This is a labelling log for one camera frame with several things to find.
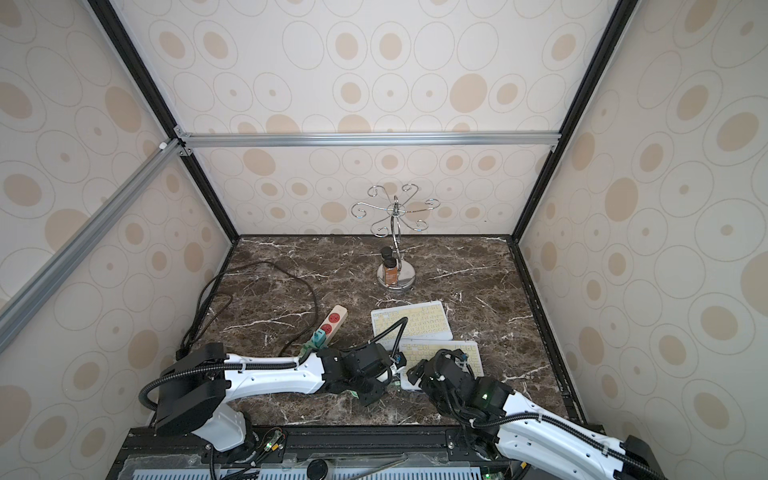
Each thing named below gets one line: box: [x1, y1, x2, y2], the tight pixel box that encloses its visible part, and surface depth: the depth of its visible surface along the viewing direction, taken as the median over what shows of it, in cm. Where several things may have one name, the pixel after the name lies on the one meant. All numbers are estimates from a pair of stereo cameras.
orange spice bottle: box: [384, 257, 399, 286], surface depth 99 cm
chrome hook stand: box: [352, 185, 441, 291], surface depth 85 cm
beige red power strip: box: [316, 305, 348, 345], surface depth 96 cm
